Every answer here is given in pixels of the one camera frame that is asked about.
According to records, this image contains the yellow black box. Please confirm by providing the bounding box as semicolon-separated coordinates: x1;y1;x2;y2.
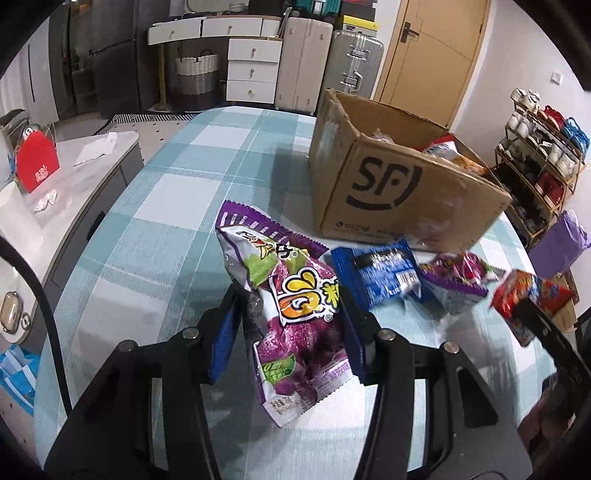
338;14;380;32

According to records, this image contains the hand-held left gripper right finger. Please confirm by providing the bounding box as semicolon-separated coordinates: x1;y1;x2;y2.
339;294;528;480

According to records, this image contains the striped laundry basket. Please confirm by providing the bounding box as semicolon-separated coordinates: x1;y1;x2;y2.
174;53;221;97

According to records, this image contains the purple gift bag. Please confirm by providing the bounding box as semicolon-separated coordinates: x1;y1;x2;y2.
528;210;591;280

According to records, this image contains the white orange noodle snack bag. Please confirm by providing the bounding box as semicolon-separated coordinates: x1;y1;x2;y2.
422;140;462;160

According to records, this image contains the teal checkered tablecloth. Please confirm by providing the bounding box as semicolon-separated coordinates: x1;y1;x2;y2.
34;106;560;480

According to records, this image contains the red paper gift bag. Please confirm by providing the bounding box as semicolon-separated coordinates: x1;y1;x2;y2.
15;128;60;193

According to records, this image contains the grey refrigerator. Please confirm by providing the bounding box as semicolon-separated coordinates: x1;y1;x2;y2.
89;0;142;110

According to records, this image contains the small purple snack packet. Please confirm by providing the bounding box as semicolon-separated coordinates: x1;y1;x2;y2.
418;251;502;316

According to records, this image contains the dark glass sliding door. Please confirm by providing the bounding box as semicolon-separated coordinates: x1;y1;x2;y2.
46;0;93;119

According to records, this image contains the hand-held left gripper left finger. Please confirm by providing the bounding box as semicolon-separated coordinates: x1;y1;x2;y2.
46;281;244;480

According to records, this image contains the blue white packet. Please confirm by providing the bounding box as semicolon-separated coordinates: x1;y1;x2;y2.
0;346;38;415

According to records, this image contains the silver suitcase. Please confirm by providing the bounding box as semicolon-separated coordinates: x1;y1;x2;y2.
325;28;385;99

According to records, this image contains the wooden shoe rack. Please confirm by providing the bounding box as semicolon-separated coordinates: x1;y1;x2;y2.
493;90;591;250

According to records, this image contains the white earbuds case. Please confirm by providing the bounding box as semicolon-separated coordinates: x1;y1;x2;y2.
0;290;33;334

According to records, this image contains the collection of shoes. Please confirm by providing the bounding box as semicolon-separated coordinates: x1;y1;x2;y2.
496;89;591;232

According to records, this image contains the small cardboard box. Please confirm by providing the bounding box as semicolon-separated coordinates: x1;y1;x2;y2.
551;271;583;334

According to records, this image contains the clear plastic wrapper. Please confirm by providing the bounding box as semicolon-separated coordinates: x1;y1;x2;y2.
34;189;59;213

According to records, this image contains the large purple snack bag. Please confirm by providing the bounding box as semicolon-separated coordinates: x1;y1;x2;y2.
215;200;354;428

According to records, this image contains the blue snack packet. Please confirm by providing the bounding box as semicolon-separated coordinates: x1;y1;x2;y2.
331;239;424;310

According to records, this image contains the black cable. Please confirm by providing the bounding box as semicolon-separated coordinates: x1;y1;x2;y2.
0;235;75;417

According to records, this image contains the white kettle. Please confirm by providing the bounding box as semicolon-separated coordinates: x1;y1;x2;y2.
0;109;27;154

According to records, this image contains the brown cardboard box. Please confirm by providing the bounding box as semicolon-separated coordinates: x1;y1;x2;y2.
308;88;513;254

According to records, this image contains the white desk with drawers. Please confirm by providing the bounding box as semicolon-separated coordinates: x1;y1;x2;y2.
148;16;284;105

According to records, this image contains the person's right hand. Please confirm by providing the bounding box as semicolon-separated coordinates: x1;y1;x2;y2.
518;375;576;447

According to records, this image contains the white suitcase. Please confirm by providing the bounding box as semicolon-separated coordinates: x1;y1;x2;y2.
277;16;334;111

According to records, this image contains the white paper sheet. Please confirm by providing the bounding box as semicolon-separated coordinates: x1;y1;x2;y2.
73;131;119;166

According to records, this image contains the small red snack packet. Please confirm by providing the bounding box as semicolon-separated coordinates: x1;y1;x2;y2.
491;270;578;347

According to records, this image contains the grey white side cabinet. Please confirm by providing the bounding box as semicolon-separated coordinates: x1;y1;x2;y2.
0;130;145;370

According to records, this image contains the wooden door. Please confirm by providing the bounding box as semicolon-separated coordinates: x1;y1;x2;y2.
373;0;491;130

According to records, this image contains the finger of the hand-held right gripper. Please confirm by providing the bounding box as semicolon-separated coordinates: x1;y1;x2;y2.
512;296;581;371

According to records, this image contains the patterned floor rug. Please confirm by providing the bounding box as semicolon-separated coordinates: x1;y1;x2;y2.
105;112;199;127

